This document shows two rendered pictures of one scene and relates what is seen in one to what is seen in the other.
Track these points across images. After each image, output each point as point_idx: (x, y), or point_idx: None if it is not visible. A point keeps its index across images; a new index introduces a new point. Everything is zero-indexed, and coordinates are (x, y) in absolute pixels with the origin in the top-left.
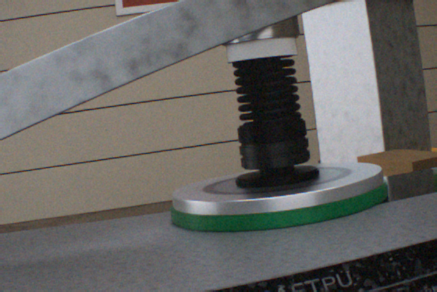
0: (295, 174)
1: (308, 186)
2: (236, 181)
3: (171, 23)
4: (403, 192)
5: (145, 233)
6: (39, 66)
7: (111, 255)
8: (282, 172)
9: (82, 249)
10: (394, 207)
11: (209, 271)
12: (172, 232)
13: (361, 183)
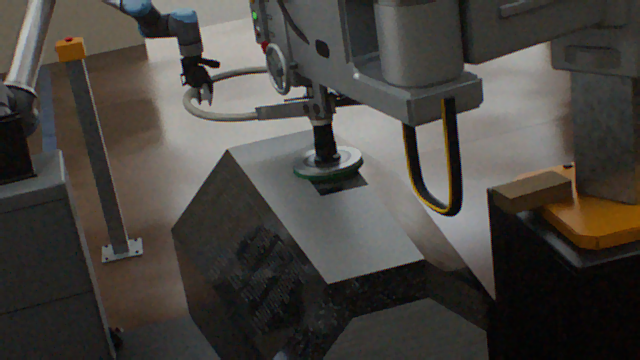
0: (316, 159)
1: (303, 164)
2: None
3: (287, 107)
4: (322, 182)
5: None
6: (274, 106)
7: (284, 156)
8: None
9: (295, 151)
10: (300, 182)
11: (258, 169)
12: None
13: (302, 171)
